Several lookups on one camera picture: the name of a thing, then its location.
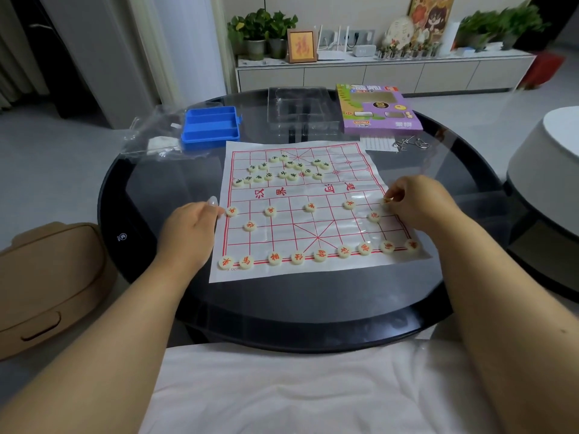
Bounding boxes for person's left hand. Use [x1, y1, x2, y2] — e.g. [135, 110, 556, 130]
[156, 196, 226, 270]

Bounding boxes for person's right hand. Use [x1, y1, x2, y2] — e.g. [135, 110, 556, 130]
[382, 175, 460, 234]

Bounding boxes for person's right forearm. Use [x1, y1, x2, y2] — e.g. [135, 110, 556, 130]
[425, 212, 579, 434]

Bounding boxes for person's left forearm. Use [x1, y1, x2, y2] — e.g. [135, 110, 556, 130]
[0, 253, 209, 434]

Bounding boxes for row of white sticks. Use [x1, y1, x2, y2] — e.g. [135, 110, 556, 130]
[359, 135, 399, 153]

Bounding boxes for purple game box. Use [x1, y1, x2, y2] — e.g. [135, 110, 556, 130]
[336, 84, 424, 134]

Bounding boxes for blue plastic compartment box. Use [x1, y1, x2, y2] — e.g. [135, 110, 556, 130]
[181, 106, 242, 152]

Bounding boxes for pile of green-marked chess pieces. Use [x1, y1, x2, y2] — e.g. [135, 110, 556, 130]
[232, 153, 331, 188]

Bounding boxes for white chess board sheet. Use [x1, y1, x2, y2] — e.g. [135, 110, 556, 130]
[209, 141, 433, 284]

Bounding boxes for set of red-marked chess pieces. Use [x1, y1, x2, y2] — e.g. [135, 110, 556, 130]
[217, 200, 421, 271]

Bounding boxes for clear plastic bag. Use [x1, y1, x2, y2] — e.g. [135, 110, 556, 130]
[121, 103, 227, 161]

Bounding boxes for white low cabinet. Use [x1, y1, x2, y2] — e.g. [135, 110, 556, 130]
[235, 49, 537, 96]

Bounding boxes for clear plastic tray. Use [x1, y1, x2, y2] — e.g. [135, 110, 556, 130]
[267, 87, 341, 134]

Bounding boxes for row of small figurines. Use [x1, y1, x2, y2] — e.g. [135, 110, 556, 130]
[377, 40, 442, 60]

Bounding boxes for white round side table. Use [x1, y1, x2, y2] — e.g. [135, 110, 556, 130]
[502, 106, 579, 304]

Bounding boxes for white router with antennas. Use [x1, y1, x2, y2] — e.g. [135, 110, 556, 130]
[314, 24, 352, 62]

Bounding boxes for decorative round plate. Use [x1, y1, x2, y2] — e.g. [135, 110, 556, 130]
[384, 16, 416, 48]

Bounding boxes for wooden framed red picture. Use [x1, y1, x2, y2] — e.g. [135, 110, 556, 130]
[286, 28, 319, 64]

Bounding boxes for cartoon poster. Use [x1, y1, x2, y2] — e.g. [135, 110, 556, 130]
[407, 0, 456, 42]

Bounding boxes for beige storage stool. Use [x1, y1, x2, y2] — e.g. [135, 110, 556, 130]
[0, 221, 119, 361]

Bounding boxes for potted plant in grey pot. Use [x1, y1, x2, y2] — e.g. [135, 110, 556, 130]
[227, 8, 273, 62]

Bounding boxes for leafy green houseplant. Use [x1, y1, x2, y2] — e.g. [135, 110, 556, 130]
[456, 10, 504, 53]
[497, 1, 551, 51]

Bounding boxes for potted plant in green pot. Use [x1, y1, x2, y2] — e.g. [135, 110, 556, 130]
[267, 12, 299, 59]

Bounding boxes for red box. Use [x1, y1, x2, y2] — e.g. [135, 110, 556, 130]
[520, 52, 566, 90]

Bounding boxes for white garment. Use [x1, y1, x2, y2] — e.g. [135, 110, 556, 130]
[138, 338, 498, 434]

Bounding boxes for white standing air conditioner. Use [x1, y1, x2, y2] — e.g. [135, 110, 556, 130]
[38, 0, 152, 130]

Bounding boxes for beige curtain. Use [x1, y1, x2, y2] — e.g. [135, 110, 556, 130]
[0, 0, 51, 114]

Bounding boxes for metal wire puzzle rings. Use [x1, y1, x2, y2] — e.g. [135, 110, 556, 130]
[392, 134, 419, 153]

